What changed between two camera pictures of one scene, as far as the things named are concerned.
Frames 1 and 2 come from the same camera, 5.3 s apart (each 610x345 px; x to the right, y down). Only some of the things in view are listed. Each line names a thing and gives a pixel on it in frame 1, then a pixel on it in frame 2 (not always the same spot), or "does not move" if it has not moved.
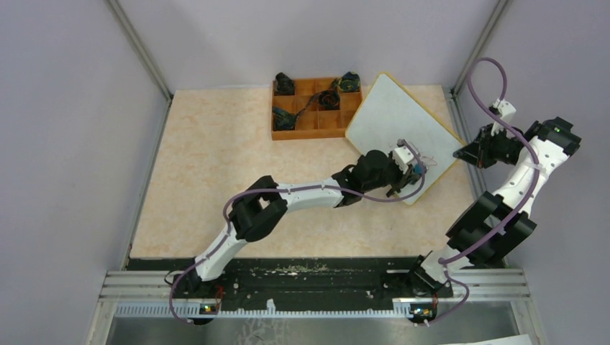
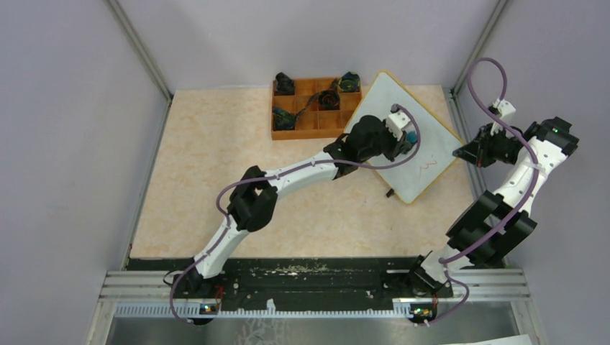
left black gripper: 401,179 -> 395,146
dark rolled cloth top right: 349,82 does not move
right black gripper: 477,151 does not move
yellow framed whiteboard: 391,113 does not move
